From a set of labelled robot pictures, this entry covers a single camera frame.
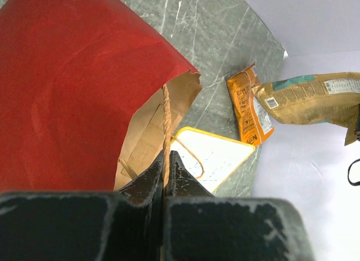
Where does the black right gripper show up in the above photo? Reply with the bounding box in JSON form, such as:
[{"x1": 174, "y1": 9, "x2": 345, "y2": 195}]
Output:
[{"x1": 347, "y1": 103, "x2": 360, "y2": 186}]

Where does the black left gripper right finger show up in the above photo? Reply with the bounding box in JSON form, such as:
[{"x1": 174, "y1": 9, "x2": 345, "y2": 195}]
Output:
[{"x1": 164, "y1": 151, "x2": 315, "y2": 260}]

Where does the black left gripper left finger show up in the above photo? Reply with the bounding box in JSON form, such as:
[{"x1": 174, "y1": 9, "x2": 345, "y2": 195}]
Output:
[{"x1": 1, "y1": 155, "x2": 163, "y2": 260}]

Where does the tan teal chips bag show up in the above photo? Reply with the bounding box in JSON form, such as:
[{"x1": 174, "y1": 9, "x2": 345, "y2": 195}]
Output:
[{"x1": 252, "y1": 72, "x2": 359, "y2": 145}]

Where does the orange snack bag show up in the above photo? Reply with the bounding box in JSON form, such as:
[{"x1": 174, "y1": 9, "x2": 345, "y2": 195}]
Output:
[{"x1": 227, "y1": 63, "x2": 274, "y2": 147}]

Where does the red paper bag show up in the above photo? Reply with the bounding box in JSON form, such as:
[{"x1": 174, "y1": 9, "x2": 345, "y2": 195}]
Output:
[{"x1": 1, "y1": 0, "x2": 201, "y2": 192}]

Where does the yellow framed whiteboard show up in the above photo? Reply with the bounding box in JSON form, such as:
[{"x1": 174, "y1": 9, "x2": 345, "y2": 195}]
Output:
[{"x1": 170, "y1": 127, "x2": 255, "y2": 193}]

